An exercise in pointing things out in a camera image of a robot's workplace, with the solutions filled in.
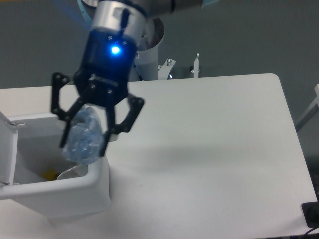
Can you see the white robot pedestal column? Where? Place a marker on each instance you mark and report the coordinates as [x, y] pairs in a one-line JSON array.
[[147, 61]]

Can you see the clear blue plastic bottle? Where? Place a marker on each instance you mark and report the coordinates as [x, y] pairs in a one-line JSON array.
[[85, 138]]

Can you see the white stand leg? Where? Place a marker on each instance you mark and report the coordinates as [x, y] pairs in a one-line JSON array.
[[309, 112]]

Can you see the yellow trash item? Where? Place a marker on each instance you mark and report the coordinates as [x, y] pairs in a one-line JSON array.
[[50, 175]]

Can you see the white open trash can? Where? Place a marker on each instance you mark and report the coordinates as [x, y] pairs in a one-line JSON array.
[[34, 173]]

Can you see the white metal base frame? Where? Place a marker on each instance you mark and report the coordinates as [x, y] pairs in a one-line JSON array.
[[170, 70]]

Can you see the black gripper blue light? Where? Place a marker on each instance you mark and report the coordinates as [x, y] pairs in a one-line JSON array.
[[106, 63]]

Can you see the clear printed plastic wrapper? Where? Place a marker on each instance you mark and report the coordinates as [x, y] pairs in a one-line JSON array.
[[76, 171]]

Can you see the black device at edge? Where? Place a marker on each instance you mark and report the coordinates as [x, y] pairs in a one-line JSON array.
[[311, 213]]

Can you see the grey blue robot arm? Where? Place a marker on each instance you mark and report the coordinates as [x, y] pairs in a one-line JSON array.
[[125, 18]]

